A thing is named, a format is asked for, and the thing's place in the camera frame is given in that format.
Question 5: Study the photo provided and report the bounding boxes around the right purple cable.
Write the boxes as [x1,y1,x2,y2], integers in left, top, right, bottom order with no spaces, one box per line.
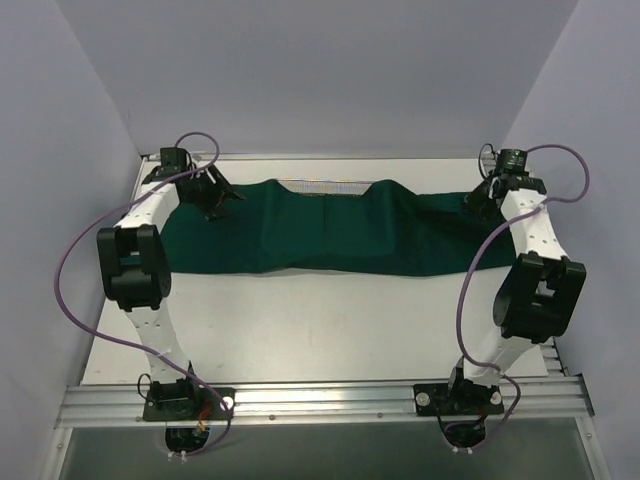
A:
[439,143,592,446]

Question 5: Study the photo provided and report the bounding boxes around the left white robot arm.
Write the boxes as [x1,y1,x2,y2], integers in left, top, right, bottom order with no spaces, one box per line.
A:
[96,146,244,419]

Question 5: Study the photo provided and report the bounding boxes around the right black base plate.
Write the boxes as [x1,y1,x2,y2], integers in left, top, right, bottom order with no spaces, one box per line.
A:
[413,383,505,417]

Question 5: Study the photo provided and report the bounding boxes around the purple cable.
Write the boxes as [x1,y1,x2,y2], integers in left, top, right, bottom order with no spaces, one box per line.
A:
[54,131,235,454]
[439,143,592,446]

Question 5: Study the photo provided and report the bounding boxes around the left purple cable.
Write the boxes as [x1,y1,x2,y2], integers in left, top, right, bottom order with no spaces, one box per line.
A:
[54,131,235,454]

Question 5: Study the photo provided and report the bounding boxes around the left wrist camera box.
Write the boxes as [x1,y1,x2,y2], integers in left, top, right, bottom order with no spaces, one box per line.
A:
[159,146,190,176]

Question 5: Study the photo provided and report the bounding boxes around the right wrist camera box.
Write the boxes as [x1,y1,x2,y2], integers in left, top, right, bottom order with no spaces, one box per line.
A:
[494,149,528,176]

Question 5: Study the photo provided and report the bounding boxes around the aluminium front rail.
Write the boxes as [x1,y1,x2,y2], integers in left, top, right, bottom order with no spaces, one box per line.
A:
[56,376,594,428]

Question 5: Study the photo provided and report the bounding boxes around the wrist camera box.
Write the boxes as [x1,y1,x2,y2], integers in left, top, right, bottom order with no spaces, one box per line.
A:
[494,149,528,176]
[159,146,190,176]

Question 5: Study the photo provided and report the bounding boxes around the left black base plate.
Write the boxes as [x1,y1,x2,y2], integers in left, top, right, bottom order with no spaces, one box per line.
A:
[142,384,229,422]

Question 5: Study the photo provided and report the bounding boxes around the metal mesh instrument tray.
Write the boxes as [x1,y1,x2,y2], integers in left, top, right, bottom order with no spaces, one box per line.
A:
[278,179,373,196]

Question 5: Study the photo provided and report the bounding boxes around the green surgical drape cloth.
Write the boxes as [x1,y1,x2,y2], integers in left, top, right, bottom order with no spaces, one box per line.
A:
[161,180,503,277]

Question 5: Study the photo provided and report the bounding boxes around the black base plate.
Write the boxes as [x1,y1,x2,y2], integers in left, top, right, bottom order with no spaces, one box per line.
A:
[142,384,229,422]
[413,383,505,417]

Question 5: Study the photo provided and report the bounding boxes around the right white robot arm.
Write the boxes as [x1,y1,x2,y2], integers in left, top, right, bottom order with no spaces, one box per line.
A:
[443,174,586,413]

